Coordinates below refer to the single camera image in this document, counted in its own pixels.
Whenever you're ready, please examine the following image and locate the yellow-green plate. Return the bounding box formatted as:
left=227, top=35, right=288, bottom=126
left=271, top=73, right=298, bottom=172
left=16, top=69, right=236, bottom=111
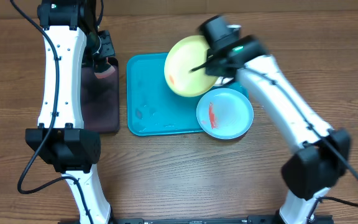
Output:
left=164, top=35, right=218, bottom=97

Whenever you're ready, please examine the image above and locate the green and red sponge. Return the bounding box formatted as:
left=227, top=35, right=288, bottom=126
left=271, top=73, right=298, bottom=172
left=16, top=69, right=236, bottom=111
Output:
left=94, top=63, right=117, bottom=79

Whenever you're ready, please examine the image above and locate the black rectangular tray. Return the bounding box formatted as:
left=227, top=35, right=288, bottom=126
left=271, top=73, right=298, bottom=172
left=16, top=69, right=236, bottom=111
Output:
left=81, top=57, right=120, bottom=134

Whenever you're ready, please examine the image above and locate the white plate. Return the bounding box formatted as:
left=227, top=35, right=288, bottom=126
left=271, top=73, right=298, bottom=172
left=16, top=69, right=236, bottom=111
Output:
left=214, top=77, right=234, bottom=86

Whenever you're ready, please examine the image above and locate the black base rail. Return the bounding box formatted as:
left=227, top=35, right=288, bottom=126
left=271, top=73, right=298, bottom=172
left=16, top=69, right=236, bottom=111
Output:
left=57, top=214, right=334, bottom=224

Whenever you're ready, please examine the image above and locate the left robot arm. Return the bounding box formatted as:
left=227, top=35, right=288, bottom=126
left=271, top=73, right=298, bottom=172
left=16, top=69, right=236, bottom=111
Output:
left=17, top=1, right=112, bottom=223

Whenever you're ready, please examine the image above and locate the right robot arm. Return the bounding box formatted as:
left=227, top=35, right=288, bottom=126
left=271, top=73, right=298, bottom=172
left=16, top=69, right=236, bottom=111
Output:
left=198, top=16, right=351, bottom=223

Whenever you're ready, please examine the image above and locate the light blue plate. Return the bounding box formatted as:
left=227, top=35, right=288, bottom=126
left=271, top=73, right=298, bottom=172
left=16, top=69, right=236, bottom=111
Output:
left=196, top=88, right=254, bottom=140

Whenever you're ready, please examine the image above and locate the teal plastic tray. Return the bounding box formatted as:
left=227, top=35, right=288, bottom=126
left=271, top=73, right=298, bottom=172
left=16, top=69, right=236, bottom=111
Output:
left=126, top=52, right=249, bottom=137

